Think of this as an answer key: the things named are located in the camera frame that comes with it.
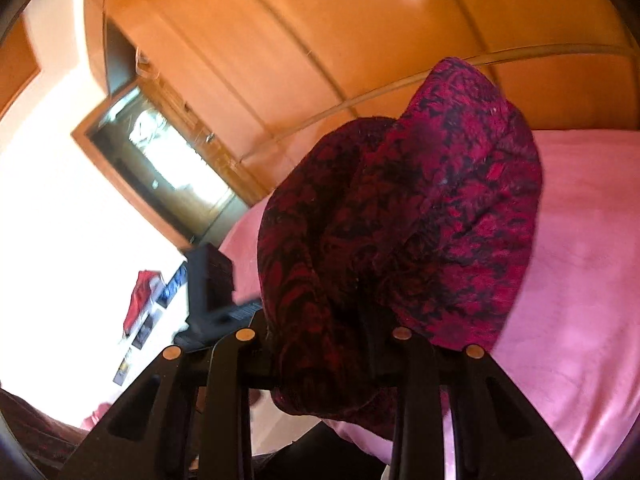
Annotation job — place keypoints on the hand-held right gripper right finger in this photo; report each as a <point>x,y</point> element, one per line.
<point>425,400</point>

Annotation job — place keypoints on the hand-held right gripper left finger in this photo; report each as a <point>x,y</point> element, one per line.
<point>227,410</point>

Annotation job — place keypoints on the red floral long-sleeved top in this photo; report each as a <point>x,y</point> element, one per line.
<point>400,230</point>

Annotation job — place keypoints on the red hanging cloth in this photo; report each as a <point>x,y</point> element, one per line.
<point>142,300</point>

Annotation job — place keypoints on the wooden framed doorway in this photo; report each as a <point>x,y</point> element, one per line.
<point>160,160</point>

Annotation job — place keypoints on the pink blanket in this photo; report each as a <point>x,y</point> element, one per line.
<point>575,280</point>

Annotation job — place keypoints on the dark red patterned cloth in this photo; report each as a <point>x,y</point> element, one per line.
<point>35,430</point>

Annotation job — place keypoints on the wooden panelled headboard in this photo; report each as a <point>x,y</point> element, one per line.
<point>310,60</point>

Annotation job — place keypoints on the dark wall picture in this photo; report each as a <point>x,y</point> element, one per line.
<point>172,285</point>
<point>122,367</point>
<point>145,330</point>

